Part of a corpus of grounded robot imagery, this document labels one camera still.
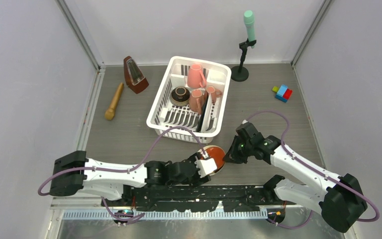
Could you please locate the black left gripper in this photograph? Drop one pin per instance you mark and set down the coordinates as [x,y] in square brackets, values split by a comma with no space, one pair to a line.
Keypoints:
[197,180]

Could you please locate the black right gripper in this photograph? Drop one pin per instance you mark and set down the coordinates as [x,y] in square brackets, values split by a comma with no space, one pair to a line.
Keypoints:
[232,156]

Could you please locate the red and cream saucer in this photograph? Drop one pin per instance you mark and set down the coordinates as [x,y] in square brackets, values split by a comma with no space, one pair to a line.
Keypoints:
[200,152]

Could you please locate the red small plate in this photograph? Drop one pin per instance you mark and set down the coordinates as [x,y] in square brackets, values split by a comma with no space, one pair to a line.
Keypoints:
[217,153]

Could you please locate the white round plate with lettering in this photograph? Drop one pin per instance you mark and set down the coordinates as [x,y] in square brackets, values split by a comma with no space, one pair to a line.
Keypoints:
[209,124]

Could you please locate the small pink cup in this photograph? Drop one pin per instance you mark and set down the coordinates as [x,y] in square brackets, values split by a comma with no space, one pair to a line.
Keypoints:
[214,93]

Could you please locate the white plastic dish rack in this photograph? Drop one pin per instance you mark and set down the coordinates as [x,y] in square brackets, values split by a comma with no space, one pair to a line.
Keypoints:
[163,114]

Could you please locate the black patterned ceramic bowl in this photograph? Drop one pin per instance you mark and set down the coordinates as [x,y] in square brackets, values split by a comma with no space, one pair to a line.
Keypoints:
[180,96]

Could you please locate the large pink mug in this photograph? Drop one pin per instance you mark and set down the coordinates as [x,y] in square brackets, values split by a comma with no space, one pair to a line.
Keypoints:
[196,78]

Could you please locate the teal square plate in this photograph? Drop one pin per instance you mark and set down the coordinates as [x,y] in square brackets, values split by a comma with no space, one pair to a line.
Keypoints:
[202,116]

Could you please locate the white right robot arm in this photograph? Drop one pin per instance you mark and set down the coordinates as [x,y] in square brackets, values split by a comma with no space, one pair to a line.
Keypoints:
[336,198]

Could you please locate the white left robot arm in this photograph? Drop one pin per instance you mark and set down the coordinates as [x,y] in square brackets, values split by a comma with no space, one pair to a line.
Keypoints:
[75,172]

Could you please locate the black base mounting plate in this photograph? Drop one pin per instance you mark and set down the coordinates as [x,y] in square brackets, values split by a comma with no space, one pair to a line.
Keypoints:
[234,198]

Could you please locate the colourful toy blocks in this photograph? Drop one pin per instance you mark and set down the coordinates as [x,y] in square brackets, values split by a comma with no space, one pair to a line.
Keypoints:
[282,93]

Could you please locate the black microphone stand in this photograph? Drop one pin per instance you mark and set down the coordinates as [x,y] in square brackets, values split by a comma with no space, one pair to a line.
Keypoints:
[240,73]

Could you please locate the wooden pestle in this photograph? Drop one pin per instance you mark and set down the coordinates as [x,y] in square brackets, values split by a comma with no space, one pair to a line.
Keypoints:
[111,110]

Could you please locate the brown wooden metronome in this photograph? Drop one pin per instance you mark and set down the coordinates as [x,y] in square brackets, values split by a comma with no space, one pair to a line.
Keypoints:
[134,77]

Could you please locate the mint green microphone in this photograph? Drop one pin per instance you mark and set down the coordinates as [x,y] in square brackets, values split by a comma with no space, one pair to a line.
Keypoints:
[249,21]

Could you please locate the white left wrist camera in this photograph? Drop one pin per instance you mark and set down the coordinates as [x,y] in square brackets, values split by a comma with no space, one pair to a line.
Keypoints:
[205,167]

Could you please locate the slotted white cable duct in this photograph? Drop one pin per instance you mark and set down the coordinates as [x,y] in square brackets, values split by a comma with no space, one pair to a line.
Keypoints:
[217,214]

